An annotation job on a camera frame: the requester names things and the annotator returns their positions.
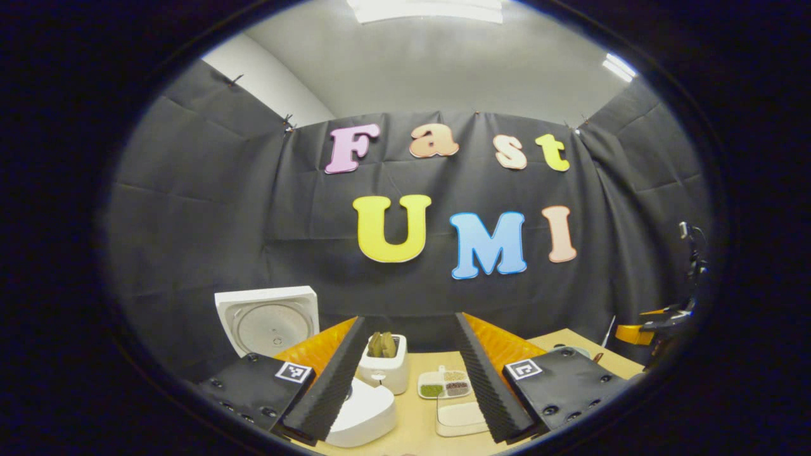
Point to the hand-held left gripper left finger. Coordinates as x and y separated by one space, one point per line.
326 386

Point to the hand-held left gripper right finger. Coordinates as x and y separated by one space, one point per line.
491 392

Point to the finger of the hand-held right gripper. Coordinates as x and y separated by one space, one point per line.
633 334
662 311

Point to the glass tray of rice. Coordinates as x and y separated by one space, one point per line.
459 418

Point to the white rice cooker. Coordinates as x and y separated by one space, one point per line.
266 323

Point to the white divided bean dish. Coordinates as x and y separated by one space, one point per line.
443 384

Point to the white toaster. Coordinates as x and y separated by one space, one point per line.
386 373

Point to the brown bread slice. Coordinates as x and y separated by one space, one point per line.
375 345
389 345

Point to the pale green plate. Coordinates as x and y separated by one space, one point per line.
570 350

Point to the black backdrop cloth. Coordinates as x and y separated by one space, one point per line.
222 221

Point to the small ceiling light panel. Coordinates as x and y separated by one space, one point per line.
619 66

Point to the large ceiling light panel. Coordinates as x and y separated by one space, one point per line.
424 9

